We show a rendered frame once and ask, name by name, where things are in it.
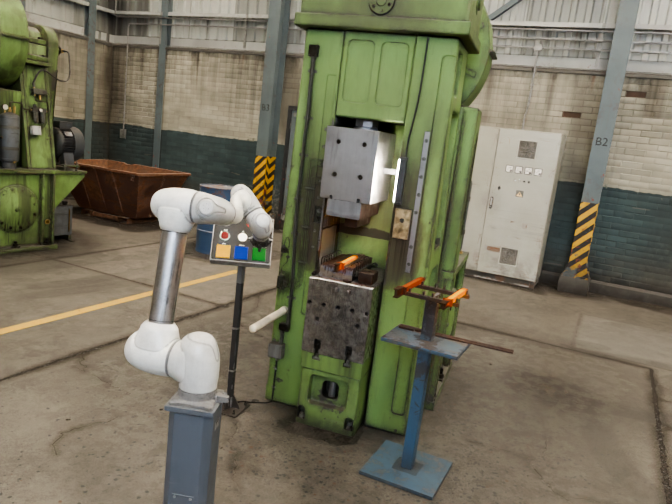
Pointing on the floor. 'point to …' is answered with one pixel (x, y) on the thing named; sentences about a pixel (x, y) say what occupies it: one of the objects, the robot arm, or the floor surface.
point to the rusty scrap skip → (122, 189)
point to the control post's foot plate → (234, 408)
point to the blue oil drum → (210, 224)
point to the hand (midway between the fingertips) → (259, 247)
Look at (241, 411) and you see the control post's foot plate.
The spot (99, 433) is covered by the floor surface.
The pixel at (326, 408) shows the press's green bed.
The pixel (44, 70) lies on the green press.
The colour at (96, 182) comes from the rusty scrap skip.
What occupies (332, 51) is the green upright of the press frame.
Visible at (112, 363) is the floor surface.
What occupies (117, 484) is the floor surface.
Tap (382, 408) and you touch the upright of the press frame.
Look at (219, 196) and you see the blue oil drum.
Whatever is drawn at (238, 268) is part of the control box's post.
